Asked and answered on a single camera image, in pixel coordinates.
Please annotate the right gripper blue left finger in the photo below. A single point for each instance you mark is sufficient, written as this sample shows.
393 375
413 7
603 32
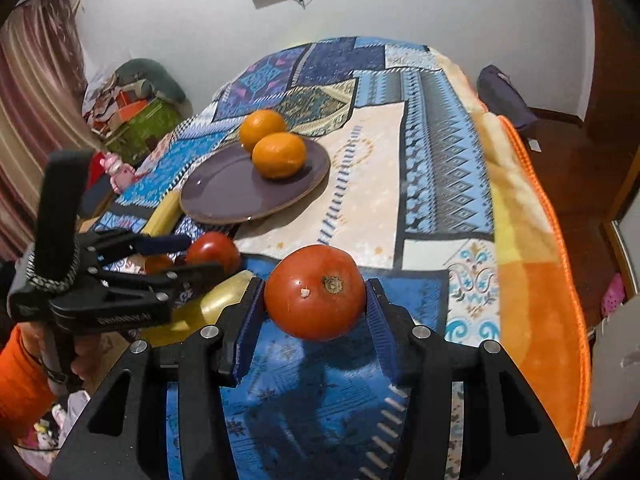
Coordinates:
240 325

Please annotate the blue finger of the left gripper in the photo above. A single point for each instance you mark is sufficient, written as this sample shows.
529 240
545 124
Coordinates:
180 284
111 246

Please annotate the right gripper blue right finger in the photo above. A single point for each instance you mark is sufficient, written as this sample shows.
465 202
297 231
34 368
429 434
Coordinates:
390 328

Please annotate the red tomato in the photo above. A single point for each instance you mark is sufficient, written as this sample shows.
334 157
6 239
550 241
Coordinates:
215 247
317 293

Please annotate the large orange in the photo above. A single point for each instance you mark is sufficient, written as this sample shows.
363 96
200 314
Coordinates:
279 155

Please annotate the orange with sticker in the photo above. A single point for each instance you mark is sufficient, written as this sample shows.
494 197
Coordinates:
258 125

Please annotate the orange sleeve forearm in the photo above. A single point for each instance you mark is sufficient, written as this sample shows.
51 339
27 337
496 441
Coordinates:
25 395

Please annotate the left hand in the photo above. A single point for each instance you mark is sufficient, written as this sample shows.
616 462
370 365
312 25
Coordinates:
66 360

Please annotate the pink toy figurine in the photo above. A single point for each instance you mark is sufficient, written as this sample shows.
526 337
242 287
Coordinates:
121 174

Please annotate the red box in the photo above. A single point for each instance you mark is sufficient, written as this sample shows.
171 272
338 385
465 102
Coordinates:
96 169

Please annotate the purple ceramic plate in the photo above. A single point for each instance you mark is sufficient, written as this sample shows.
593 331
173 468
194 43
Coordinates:
227 188

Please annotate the green patterned storage box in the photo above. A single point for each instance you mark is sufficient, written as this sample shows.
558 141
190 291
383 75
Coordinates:
137 138

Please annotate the patchwork patterned bedspread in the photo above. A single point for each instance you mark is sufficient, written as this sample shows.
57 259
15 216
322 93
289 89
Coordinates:
407 196

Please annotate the striped maroon curtain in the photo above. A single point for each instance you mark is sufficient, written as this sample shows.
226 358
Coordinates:
43 84

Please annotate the grey-green pillow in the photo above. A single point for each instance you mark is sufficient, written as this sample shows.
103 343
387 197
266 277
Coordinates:
155 74

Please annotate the pink slipper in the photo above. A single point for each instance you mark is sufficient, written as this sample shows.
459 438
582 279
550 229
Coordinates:
613 297

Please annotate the dark purple bag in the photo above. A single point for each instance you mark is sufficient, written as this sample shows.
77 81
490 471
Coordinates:
495 90

